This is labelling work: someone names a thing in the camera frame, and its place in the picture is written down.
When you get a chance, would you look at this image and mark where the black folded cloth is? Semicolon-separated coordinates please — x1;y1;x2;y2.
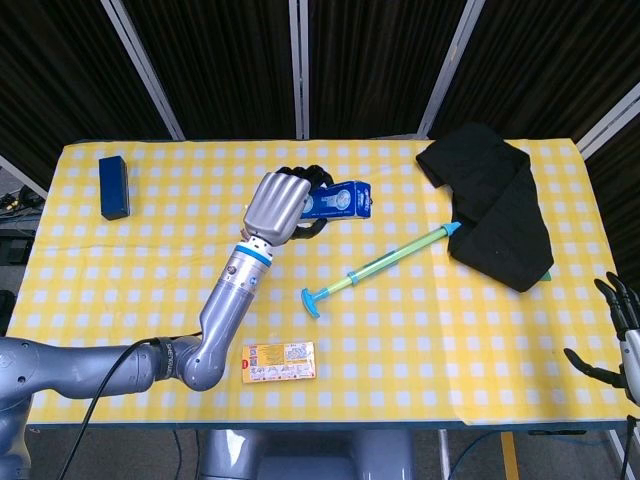
415;122;555;294

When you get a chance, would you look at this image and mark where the green blue toy water pump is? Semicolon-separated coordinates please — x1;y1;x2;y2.
299;221;461;320

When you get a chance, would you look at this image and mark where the black equipment with cables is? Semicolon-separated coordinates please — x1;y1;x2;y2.
0;187;44;266

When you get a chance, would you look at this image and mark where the grey partition frame post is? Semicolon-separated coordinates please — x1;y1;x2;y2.
415;0;485;140
99;0;187;141
0;153;50;200
288;0;312;141
572;82;640;157

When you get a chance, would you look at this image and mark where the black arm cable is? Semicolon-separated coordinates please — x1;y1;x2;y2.
58;337;169;480

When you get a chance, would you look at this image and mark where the blue white toothpaste box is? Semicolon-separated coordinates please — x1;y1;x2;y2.
299;180;374;222

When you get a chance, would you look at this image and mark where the yellow orange printed box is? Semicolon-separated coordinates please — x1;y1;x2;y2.
241;341;318;385

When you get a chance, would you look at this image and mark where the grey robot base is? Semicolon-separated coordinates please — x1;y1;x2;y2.
199;428;416;480

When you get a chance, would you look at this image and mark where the blue floor cable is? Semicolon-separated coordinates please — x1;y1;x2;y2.
448;428;601;480

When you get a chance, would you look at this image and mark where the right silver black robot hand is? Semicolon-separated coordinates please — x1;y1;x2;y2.
563;272;640;402

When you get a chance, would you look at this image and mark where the black ribbed partition panel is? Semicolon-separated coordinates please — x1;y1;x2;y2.
432;0;640;144
307;0;469;139
0;0;174;176
122;0;301;141
584;129;640;281

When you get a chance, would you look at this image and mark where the grey table leg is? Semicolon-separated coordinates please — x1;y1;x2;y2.
437;428;452;480

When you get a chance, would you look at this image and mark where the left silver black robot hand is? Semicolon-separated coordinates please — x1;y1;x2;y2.
242;163;335;246

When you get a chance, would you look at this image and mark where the yellow white checkered tablecloth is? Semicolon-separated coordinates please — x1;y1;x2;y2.
2;137;640;427

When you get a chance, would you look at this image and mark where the dark blue box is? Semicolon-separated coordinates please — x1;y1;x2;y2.
97;155;132;220

